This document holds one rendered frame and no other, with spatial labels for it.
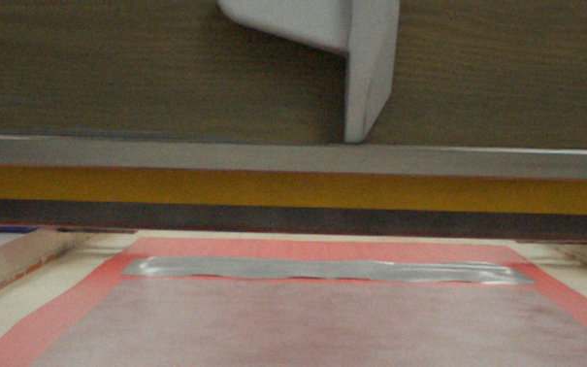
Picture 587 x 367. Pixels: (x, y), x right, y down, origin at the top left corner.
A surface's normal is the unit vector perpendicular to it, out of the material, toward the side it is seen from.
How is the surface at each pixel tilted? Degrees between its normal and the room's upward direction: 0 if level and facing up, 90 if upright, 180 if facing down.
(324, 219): 90
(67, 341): 0
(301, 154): 90
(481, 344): 0
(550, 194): 90
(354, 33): 103
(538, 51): 90
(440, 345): 0
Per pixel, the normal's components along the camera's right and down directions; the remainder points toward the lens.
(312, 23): -0.01, -0.03
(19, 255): 1.00, 0.02
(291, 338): 0.02, -1.00
